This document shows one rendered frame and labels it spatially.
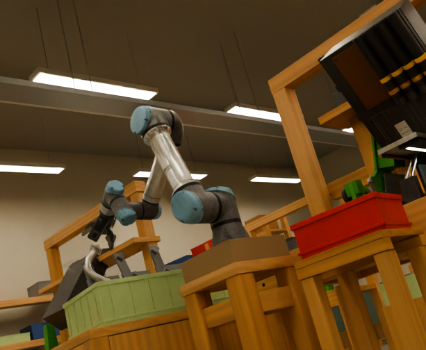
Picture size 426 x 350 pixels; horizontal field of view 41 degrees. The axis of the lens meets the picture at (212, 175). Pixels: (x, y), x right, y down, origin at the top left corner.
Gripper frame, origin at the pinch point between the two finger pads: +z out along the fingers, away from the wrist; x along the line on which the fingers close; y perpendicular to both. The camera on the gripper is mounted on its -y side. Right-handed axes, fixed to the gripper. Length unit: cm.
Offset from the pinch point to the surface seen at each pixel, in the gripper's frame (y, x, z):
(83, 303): -30.9, -10.1, 0.6
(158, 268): 10.8, -29.3, 7.4
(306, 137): 96, -67, -42
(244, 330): -50, -67, -50
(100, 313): -39.7, -19.8, -10.3
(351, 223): -29, -82, -91
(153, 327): -33, -40, -8
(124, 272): -1.6, -16.9, 6.5
